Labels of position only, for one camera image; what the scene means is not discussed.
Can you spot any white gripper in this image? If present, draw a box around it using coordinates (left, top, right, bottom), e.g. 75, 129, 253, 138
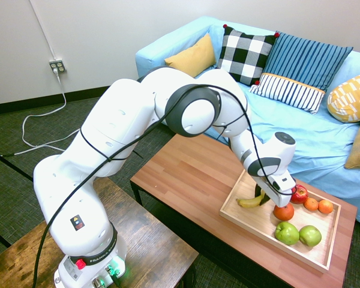
253, 176, 292, 208

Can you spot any yellow banana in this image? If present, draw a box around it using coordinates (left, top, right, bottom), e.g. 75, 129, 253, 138
236, 190, 266, 208

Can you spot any light wooden tray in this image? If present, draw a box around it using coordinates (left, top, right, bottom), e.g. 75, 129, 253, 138
218, 169, 342, 274

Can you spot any large orange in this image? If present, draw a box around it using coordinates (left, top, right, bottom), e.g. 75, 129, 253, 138
272, 203, 295, 222

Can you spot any red apple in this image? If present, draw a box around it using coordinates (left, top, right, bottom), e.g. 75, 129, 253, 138
290, 184, 309, 205

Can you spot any green apple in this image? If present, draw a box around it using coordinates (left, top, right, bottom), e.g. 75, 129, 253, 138
274, 221, 300, 246
298, 224, 322, 248

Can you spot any small orange tangerine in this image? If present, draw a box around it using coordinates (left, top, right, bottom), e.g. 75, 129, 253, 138
303, 197, 319, 212
317, 199, 334, 214

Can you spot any reddish wooden coffee table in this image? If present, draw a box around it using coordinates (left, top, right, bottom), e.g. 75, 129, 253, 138
130, 133, 358, 288

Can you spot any light blue covered sofa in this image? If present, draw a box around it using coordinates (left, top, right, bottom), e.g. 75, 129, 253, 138
134, 15, 360, 229

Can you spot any white navy striped pillow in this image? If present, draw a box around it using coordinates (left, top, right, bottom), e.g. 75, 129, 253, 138
248, 73, 326, 115

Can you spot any dark rustic wooden stand table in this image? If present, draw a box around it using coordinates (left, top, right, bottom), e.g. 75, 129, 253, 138
0, 176, 199, 288

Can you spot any yellow white patterned pillow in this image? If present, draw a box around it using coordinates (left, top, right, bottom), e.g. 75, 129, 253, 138
326, 70, 360, 124

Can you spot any black white checkered pillow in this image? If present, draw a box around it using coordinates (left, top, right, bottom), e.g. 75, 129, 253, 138
216, 23, 280, 86

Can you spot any blue striped pillow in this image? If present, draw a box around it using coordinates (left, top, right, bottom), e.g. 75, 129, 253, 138
262, 31, 354, 92

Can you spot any plain yellow pillow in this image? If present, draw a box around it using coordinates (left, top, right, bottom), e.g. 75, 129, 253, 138
164, 32, 217, 78

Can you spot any black tripod leg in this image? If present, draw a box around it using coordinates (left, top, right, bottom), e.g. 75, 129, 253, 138
0, 146, 34, 248

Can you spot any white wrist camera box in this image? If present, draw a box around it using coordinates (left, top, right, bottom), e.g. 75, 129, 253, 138
271, 176, 297, 193

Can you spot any white power cord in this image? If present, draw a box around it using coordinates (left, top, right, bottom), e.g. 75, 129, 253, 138
22, 67, 80, 155

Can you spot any metal wall outlet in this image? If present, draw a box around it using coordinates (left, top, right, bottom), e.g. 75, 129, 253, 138
49, 59, 67, 74

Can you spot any white wall cable conduit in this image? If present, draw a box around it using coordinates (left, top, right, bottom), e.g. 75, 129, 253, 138
29, 0, 57, 61

